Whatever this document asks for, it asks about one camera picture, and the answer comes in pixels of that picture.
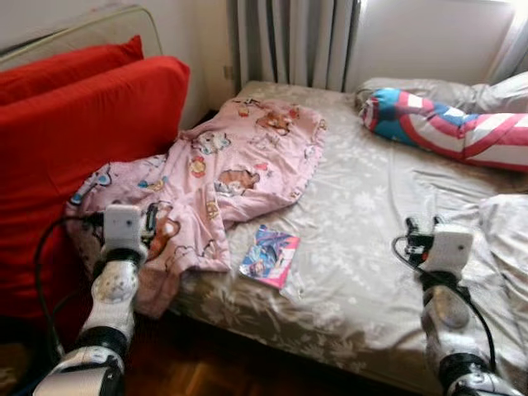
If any crumpled grey pillow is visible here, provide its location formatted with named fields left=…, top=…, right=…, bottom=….
left=472, top=72, right=528, bottom=115

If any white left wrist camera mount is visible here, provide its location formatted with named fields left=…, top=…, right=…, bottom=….
left=102, top=205, right=146, bottom=253

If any pale quilted upright mattress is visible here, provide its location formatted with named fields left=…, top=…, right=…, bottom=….
left=0, top=4, right=163, bottom=71

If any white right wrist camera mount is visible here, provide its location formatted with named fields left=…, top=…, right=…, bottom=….
left=424, top=224, right=476, bottom=278

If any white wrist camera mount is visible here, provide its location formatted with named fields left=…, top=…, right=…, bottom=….
left=102, top=205, right=146, bottom=253
left=424, top=224, right=476, bottom=278

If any pink cartoon bear blanket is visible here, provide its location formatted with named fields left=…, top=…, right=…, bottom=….
left=66, top=97, right=328, bottom=320

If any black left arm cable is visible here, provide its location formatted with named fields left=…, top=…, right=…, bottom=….
left=33, top=213, right=106, bottom=364

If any red white blue striped bolster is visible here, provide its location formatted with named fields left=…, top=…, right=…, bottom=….
left=361, top=87, right=528, bottom=172

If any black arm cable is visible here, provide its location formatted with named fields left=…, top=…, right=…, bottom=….
left=33, top=213, right=106, bottom=364
left=393, top=236, right=497, bottom=370

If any bed with grey floral sheet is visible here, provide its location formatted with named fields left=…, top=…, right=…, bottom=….
left=169, top=80, right=528, bottom=395

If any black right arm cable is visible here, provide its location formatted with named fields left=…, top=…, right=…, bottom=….
left=393, top=236, right=497, bottom=370

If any grey pleated curtain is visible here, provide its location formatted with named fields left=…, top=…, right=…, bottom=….
left=235, top=0, right=364, bottom=93
left=487, top=0, right=528, bottom=83

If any large grey floral pillow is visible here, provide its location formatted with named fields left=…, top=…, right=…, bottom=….
left=478, top=194, right=528, bottom=331

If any large thick red cushion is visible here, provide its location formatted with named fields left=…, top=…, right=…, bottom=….
left=0, top=56, right=192, bottom=319

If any colourful picture book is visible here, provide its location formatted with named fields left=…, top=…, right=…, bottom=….
left=239, top=224, right=301, bottom=290

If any thin red cushion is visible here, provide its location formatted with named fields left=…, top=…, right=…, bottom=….
left=0, top=35, right=145, bottom=106

